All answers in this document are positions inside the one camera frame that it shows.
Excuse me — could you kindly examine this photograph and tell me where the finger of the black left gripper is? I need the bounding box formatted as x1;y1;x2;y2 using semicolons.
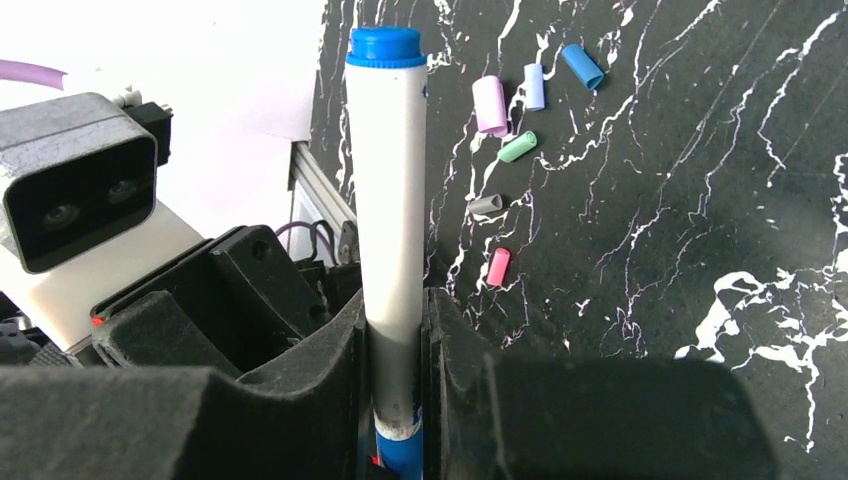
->
91;226;330;377

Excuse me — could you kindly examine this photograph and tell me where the small pink marker cap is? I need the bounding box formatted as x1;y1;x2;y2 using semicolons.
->
486;247;512;287

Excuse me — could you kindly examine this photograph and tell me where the small dark grey marker cap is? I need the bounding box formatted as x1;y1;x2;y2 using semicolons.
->
467;194;504;215

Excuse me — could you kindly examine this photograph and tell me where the aluminium rail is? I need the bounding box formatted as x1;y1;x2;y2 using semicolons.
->
290;141;356;264

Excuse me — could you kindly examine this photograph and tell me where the small lavender marker cap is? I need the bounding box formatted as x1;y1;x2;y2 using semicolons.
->
524;63;546;111

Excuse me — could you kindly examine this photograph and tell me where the small light blue marker cap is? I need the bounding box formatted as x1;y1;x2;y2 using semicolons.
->
561;44;605;91

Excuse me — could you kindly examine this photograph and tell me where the small green marker cap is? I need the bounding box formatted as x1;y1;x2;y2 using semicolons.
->
497;131;538;163

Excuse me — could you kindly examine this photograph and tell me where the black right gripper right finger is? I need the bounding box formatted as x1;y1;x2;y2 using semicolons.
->
423;289;776;479

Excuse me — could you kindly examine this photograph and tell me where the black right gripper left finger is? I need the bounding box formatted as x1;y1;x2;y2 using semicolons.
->
1;296;366;479

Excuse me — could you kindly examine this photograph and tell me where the pink highlighter cap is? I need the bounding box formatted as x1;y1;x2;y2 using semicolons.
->
472;75;508;138

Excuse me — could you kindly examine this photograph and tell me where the white marker dark blue cap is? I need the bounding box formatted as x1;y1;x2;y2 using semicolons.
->
345;26;427;479

